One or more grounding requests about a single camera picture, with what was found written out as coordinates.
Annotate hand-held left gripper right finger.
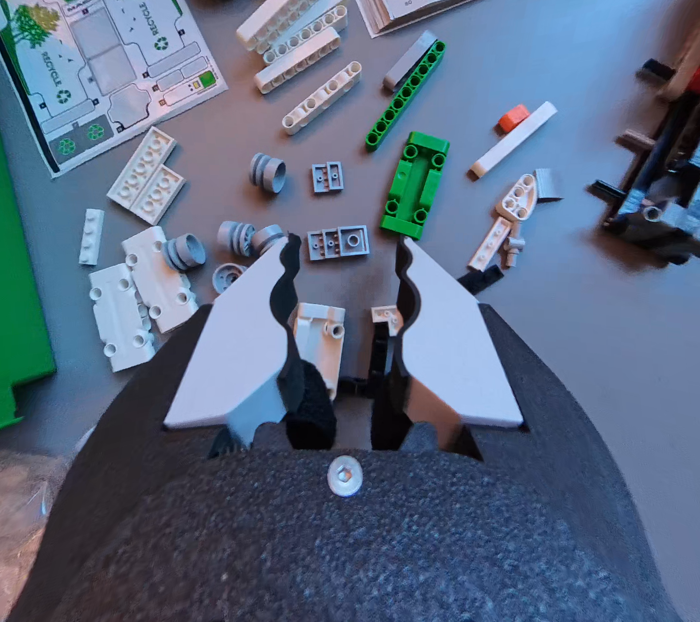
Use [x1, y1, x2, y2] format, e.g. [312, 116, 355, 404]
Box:
[383, 238, 526, 431]

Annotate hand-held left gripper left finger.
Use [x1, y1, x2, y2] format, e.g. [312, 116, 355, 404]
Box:
[163, 233, 303, 449]

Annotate grey lego tile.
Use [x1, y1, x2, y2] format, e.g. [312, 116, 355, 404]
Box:
[383, 30, 438, 91]

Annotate black lego connector pieces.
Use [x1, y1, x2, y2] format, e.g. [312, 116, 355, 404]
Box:
[339, 329, 394, 395]

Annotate black flat lego piece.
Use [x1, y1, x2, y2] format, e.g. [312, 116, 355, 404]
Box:
[456, 265, 504, 295]

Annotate small white lego piece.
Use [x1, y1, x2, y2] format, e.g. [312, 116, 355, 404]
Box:
[371, 306, 404, 333]

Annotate white narrow lego plate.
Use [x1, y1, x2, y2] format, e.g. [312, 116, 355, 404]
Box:
[467, 217, 512, 271]

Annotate small grey lego plate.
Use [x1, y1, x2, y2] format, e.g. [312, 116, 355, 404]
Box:
[307, 229, 340, 262]
[312, 161, 344, 194]

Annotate white studded lego plate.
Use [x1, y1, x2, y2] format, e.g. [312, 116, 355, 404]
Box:
[134, 165, 187, 226]
[106, 127, 177, 207]

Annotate green lego panel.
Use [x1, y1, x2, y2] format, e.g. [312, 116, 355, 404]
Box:
[380, 132, 450, 240]

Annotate orange lego piece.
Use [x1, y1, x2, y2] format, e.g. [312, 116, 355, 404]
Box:
[498, 105, 530, 133]

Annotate green lego beam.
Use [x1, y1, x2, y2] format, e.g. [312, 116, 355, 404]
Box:
[365, 41, 446, 152]

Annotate partly built lego truck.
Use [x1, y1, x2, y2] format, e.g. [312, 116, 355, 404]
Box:
[588, 58, 700, 264]

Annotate pile of white lego beams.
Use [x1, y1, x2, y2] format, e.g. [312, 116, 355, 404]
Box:
[236, 0, 363, 136]

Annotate grey wheel hub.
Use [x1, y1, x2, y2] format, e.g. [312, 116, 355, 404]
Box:
[252, 224, 288, 256]
[164, 233, 207, 273]
[250, 152, 286, 193]
[217, 220, 255, 257]
[212, 263, 244, 294]

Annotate white panel with pin hole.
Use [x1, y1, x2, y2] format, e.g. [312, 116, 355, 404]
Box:
[290, 303, 346, 401]

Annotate grey plate with round hole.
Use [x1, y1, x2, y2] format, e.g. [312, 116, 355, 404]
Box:
[337, 224, 370, 256]

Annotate white triangular liftarm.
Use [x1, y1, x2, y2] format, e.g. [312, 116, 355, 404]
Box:
[498, 173, 539, 222]

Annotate small white narrow plate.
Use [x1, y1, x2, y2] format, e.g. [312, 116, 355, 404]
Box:
[79, 208, 105, 266]

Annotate grey ribbed slope piece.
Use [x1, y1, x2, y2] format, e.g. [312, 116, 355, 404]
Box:
[533, 168, 564, 202]

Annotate green plastic bin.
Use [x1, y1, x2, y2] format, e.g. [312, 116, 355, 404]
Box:
[0, 132, 57, 428]

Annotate long white technic beam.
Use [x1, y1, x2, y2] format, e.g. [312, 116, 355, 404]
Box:
[468, 102, 559, 179]

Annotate clear plastic bag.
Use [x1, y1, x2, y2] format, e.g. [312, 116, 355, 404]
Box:
[0, 448, 83, 622]

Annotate recycle sticker sheet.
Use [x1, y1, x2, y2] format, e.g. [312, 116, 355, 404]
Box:
[0, 0, 229, 179]

